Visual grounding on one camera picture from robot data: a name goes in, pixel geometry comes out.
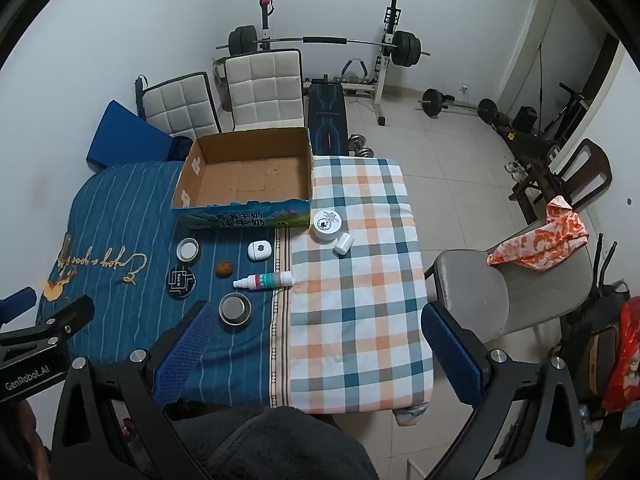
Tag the white round jar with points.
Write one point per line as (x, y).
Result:
(326, 225)

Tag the white shoes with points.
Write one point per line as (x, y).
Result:
(515, 168)

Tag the plaid cloth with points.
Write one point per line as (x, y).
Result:
(360, 310)

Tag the deep silver tin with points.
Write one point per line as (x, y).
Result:
(235, 308)

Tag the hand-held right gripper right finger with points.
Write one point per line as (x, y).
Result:
(456, 357)

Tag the exercise bike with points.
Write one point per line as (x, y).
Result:
(567, 115)

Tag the brown ball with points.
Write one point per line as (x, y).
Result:
(223, 268)

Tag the barbell with small plates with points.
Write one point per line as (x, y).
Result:
(434, 102)

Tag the blue striped blanket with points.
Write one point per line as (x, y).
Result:
(125, 210)

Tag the dark wooden chair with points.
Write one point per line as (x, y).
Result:
(590, 165)

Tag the white cushioned chair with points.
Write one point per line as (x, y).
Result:
(262, 95)
(180, 105)

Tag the shallow silver tin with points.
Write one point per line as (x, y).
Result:
(187, 249)

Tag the red bag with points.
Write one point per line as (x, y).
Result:
(625, 355)

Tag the chrome dumbbell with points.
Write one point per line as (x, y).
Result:
(356, 141)
(367, 152)

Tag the black speaker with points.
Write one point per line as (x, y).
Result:
(525, 119)

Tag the orange floral cloth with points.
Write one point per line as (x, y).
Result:
(545, 240)

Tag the black round compact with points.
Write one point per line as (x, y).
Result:
(181, 281)

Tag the black weight bench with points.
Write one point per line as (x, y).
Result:
(326, 115)

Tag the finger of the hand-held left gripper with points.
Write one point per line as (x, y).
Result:
(67, 316)
(17, 301)

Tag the blue folded mat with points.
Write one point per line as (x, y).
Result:
(125, 135)

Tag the white earbud case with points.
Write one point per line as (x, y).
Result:
(259, 250)

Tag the grey chair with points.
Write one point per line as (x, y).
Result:
(475, 285)

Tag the dark backpack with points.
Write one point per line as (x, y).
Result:
(595, 345)

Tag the dark fleece clothing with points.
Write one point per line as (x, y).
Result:
(270, 445)

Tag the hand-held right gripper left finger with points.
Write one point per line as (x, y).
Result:
(184, 357)

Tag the cardboard box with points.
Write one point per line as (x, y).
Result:
(240, 180)

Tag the white spray bottle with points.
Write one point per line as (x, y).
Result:
(265, 280)

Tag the racked barbell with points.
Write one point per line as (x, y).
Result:
(325, 40)

